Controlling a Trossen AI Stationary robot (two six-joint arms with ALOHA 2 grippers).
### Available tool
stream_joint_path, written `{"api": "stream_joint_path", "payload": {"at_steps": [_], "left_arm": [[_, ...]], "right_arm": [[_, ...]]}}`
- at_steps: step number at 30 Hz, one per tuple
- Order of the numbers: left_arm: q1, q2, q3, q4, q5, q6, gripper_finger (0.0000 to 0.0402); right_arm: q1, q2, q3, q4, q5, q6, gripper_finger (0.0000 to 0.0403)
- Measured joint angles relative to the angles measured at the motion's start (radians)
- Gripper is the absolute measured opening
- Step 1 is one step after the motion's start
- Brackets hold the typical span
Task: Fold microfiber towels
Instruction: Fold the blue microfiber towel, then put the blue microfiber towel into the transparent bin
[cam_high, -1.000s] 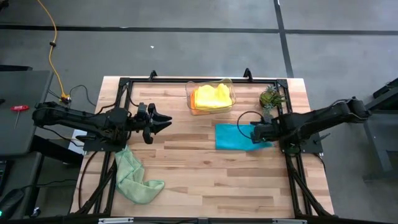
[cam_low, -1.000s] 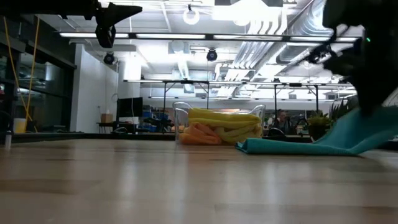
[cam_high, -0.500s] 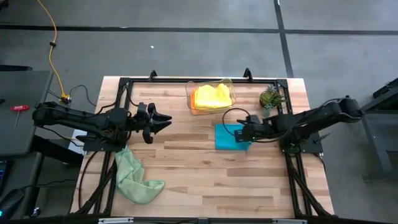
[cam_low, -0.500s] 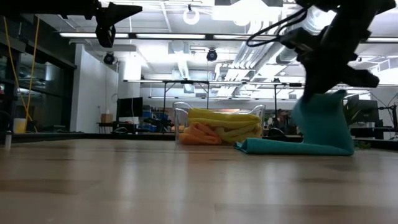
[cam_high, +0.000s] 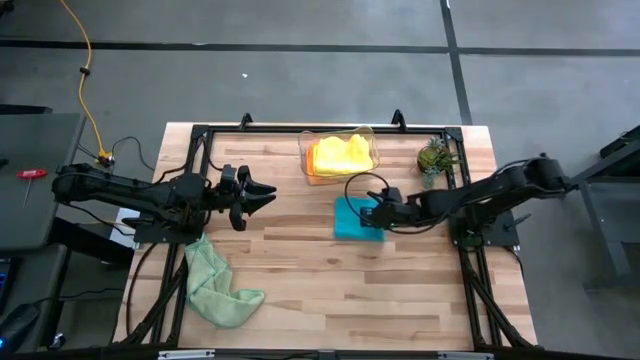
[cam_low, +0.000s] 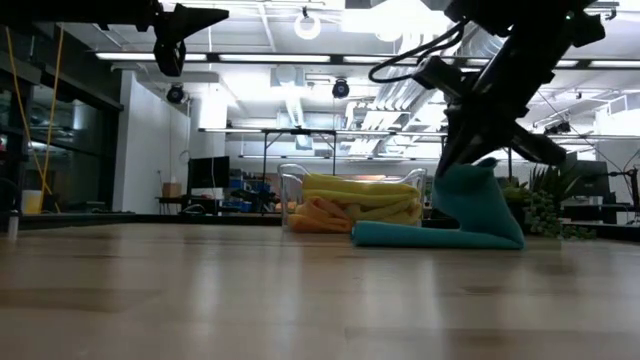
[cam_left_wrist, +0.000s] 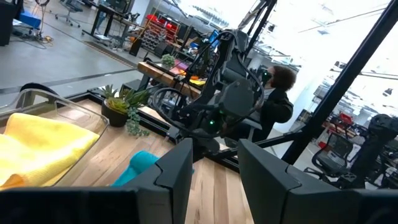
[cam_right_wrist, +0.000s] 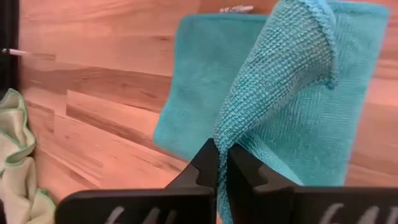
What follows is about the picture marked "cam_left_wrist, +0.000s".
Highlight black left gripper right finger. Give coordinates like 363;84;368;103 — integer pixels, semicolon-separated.
238;139;358;224

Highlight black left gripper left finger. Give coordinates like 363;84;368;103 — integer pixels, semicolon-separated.
124;138;194;224

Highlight orange microfiber towel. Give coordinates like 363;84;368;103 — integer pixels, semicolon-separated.
0;173;26;191

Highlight teal microfiber towel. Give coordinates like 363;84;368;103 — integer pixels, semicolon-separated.
111;151;195;187

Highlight black mesh office chair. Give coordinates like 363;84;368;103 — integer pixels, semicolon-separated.
303;133;363;185

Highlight wooden background table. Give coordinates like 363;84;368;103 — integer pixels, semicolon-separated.
136;60;203;101

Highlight person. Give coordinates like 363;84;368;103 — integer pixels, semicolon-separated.
236;65;297;142

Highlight small background potted plant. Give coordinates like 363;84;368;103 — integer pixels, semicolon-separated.
160;53;176;70

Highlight potted succulent plant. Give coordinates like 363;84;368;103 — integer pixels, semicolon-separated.
99;83;154;138

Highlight red parts bin shelf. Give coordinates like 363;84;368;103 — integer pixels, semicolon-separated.
141;14;182;51

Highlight clear plastic bin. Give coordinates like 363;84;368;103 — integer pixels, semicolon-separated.
0;88;111;188

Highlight black background desk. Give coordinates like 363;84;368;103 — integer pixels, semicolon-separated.
81;2;141;48

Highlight grey office chair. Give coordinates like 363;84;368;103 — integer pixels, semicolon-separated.
55;0;84;27

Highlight blue box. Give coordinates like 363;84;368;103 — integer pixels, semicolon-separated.
14;11;42;30

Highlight black cabinet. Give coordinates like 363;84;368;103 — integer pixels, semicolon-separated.
0;0;17;47

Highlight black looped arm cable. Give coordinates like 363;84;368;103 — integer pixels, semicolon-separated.
151;86;200;135

